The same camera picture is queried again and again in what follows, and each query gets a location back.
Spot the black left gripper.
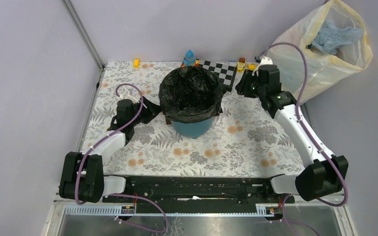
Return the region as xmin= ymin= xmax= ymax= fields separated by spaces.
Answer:
xmin=129 ymin=96 xmax=164 ymax=126

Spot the black trash bag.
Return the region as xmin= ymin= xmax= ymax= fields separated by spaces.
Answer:
xmin=158 ymin=66 xmax=225 ymax=123

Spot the teal plastic trash bin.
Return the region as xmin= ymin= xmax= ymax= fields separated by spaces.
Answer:
xmin=171 ymin=118 xmax=214 ymax=139

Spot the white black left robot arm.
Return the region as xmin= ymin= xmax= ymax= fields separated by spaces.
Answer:
xmin=59 ymin=98 xmax=161 ymax=205

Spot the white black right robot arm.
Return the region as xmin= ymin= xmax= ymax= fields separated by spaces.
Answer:
xmin=235 ymin=64 xmax=348 ymax=203

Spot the black white checkerboard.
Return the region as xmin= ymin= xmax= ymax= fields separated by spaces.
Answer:
xmin=198 ymin=59 xmax=237 ymax=92

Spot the yellow owl toy block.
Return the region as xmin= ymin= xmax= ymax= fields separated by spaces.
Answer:
xmin=237 ymin=61 xmax=245 ymax=73

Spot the yellow block near bag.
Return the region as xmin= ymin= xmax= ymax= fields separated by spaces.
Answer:
xmin=248 ymin=64 xmax=257 ymax=71

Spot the yellow block far left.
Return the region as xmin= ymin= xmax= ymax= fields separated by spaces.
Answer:
xmin=133 ymin=59 xmax=140 ymax=68

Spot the floral patterned table mat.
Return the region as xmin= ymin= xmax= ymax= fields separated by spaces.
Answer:
xmin=82 ymin=62 xmax=304 ymax=177

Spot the blue toy figure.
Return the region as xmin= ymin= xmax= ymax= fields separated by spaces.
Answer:
xmin=182 ymin=50 xmax=199 ymax=67

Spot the blue crumpled plastic sheet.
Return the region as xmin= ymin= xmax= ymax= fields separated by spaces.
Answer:
xmin=307 ymin=21 xmax=363 ymax=55

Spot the large translucent plastic bag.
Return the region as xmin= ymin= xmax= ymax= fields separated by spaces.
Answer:
xmin=265 ymin=0 xmax=373 ymax=103

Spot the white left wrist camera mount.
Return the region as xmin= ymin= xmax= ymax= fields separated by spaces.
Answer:
xmin=119 ymin=93 xmax=140 ymax=104

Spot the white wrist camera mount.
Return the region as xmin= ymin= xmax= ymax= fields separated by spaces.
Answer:
xmin=119 ymin=93 xmax=140 ymax=104
xmin=255 ymin=56 xmax=273 ymax=70

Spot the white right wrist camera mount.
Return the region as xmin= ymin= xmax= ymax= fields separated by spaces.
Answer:
xmin=255 ymin=56 xmax=273 ymax=70

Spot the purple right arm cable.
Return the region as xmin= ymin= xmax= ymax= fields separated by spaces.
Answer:
xmin=255 ymin=42 xmax=349 ymax=236

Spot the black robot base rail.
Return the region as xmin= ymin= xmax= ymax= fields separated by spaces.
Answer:
xmin=102 ymin=176 xmax=296 ymax=215

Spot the grey slotted cable duct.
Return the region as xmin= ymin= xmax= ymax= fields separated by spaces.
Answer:
xmin=64 ymin=204 xmax=275 ymax=217

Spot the aluminium frame post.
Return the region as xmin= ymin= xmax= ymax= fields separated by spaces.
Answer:
xmin=61 ymin=0 xmax=105 ymax=70

